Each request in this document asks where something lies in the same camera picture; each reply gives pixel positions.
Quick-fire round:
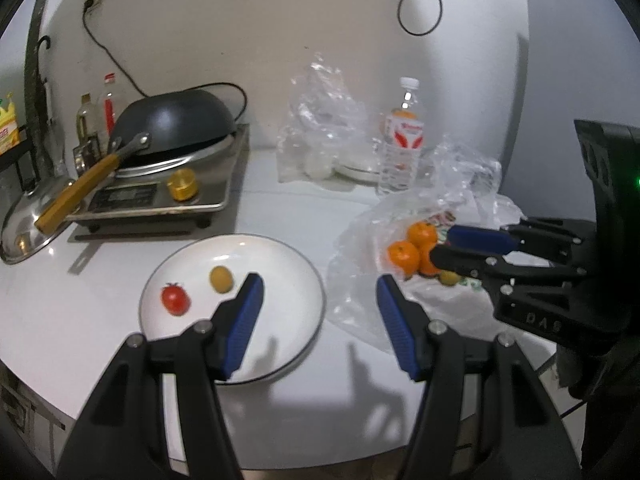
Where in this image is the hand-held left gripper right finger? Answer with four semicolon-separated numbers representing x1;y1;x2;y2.
376;274;583;480

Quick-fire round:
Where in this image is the red cherry tomato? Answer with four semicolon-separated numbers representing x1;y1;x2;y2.
160;282;192;317

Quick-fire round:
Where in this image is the black stove power cable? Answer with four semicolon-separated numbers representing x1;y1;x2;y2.
81;2;249;123

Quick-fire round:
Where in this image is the yellow detergent bottle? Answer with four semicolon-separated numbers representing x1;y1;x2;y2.
0;91;22;157

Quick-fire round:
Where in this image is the crumpled clear plastic bag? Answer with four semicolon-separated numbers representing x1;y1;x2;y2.
276;51;386;184

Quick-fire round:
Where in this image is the printed clear plastic bag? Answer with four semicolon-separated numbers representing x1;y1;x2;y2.
326;135;526;356

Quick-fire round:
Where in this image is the white plate with dark rim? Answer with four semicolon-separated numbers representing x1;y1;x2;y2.
138;233;327;386

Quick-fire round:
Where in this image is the black metal rack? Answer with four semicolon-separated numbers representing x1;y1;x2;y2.
0;127;41;196

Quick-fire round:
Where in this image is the clear water bottle red label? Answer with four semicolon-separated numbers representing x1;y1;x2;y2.
377;76;426;197

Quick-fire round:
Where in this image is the person's dark clothing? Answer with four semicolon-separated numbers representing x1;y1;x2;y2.
557;340;640;480

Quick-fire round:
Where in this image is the black wok with wooden handle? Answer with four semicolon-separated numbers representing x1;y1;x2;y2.
35;86;238;234

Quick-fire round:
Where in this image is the small metal container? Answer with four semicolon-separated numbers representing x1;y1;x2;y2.
72;135;108;171

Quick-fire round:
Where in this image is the grey door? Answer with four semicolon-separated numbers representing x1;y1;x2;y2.
520;0;640;126

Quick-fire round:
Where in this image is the steel pot lid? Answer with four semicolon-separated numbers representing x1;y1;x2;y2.
0;177;81;265

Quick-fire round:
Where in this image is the black hooked handle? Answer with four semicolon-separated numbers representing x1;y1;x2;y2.
37;35;53;81

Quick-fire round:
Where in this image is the dark vertical pipe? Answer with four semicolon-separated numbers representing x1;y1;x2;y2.
22;0;56;181

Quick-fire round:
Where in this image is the white dish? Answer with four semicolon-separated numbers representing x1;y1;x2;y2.
334;152;386;184

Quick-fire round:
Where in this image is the small orange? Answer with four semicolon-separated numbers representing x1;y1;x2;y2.
407;222;439;248
387;241;421;277
419;242;443;277

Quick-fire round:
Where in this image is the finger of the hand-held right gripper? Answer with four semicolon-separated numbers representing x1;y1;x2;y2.
429;244;587;297
446;216;597;262

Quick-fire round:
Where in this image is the gold stove knob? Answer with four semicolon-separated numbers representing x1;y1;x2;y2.
167;170;198;202

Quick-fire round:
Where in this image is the steel gas stove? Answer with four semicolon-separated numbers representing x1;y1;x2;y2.
65;122;251;233

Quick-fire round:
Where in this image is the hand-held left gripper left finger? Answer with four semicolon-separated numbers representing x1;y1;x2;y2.
56;272;264;480

